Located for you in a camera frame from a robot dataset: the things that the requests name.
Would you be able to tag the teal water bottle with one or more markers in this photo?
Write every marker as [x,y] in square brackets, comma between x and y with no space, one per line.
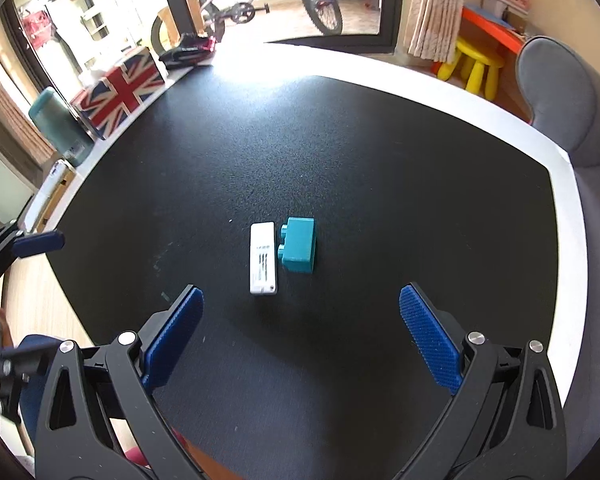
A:
[53,117]

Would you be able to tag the teal toy brick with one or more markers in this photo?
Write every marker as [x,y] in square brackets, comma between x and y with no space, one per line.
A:
[296,252]

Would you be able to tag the yellow plastic stool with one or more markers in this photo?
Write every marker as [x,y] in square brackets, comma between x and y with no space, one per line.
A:
[480,69]

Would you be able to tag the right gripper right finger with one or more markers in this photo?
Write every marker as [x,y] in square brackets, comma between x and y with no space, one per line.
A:
[504,419]

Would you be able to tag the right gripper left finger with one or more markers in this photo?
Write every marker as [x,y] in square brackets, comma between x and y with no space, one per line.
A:
[98,418]

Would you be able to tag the patterned beige curtain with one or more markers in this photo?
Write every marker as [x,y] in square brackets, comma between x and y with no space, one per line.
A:
[432,29]

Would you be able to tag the white small card box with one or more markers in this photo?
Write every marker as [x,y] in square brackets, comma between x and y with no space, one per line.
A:
[262,259]

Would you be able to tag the union jack tissue box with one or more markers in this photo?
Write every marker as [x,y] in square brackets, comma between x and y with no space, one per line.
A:
[113,97]

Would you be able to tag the grey fabric sofa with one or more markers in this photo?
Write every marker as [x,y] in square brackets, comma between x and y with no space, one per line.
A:
[563,93]

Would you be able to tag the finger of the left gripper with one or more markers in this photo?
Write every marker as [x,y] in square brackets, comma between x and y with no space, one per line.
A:
[16,244]
[17,366]

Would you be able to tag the black door frame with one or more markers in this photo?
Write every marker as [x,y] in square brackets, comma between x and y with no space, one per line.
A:
[369,27]

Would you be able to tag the orange kids table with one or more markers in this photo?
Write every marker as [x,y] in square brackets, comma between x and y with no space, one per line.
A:
[506,38]

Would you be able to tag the wooden notebook under phone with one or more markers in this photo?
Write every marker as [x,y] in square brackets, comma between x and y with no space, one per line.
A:
[52,191]

